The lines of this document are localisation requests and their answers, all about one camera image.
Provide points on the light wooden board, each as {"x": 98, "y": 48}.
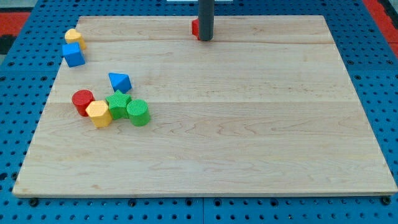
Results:
{"x": 264, "y": 109}

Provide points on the blue triangular prism block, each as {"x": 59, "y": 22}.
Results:
{"x": 120, "y": 81}

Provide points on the red block behind rod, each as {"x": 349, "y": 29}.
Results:
{"x": 195, "y": 28}

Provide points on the red cylinder block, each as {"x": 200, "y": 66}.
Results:
{"x": 81, "y": 99}

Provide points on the yellow hexagon block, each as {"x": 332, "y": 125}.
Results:
{"x": 99, "y": 113}

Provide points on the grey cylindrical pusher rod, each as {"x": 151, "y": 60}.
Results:
{"x": 206, "y": 10}

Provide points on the green cylinder block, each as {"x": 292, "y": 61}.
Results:
{"x": 138, "y": 112}

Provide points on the blue cube block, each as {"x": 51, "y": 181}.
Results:
{"x": 73, "y": 55}

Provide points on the green star block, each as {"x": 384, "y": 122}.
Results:
{"x": 117, "y": 104}

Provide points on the yellow heart block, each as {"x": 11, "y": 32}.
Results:
{"x": 72, "y": 36}

